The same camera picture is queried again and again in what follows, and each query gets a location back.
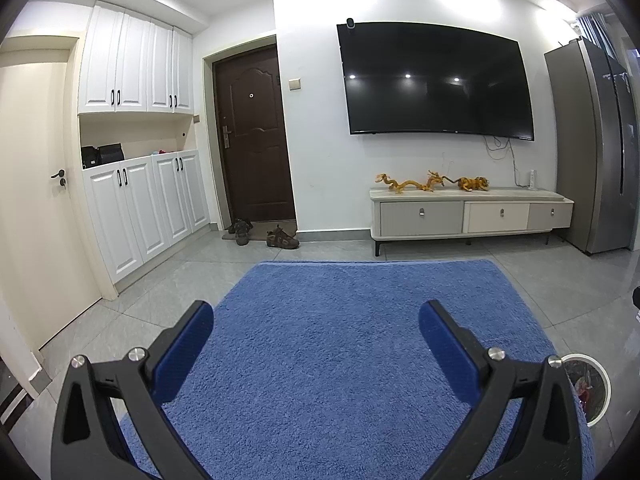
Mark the small black bag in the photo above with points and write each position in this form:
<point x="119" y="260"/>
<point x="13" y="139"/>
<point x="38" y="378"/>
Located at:
<point x="89" y="157"/>

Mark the white cupboard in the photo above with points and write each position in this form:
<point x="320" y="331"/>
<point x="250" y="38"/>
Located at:
<point x="135" y="210"/>

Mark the black wall television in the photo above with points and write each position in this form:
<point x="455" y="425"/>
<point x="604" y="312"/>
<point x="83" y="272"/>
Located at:
<point x="435" y="80"/>

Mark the golden tiger figurine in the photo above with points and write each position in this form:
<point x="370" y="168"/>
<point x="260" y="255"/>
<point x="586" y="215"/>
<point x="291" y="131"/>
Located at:
<point x="472" y="184"/>

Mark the grey and white TV cabinet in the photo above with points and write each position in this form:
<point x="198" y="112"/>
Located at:
<point x="495" y="217"/>

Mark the large black bag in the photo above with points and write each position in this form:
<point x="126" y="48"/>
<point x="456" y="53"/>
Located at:
<point x="111" y="154"/>

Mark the dark brown entrance door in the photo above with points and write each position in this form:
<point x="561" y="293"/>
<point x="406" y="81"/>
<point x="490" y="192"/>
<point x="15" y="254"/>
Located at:
<point x="255" y="135"/>

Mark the white round trash bin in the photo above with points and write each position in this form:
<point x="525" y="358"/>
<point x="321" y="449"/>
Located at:
<point x="602" y="385"/>

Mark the cream interior door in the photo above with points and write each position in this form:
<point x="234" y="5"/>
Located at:
<point x="35" y="210"/>

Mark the blue shaggy carpet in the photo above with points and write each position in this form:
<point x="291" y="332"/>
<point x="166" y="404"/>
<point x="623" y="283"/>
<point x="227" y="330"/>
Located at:
<point x="325" y="340"/>

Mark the grey refrigerator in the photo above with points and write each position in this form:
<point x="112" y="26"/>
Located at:
<point x="585" y="150"/>

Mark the grey curtain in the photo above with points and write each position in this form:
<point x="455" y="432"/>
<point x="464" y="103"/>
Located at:
<point x="597" y="35"/>

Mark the gold wall switch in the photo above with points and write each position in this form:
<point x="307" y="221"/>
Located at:
<point x="295" y="84"/>

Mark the grey doormat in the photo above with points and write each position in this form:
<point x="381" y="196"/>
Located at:
<point x="260" y="227"/>

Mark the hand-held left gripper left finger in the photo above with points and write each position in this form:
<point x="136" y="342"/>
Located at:
<point x="182" y="355"/>

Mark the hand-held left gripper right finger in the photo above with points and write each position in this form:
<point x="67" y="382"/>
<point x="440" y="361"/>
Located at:
<point x="450" y="355"/>

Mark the long golden dragon figurine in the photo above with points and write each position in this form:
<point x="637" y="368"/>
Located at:
<point x="400" y="185"/>

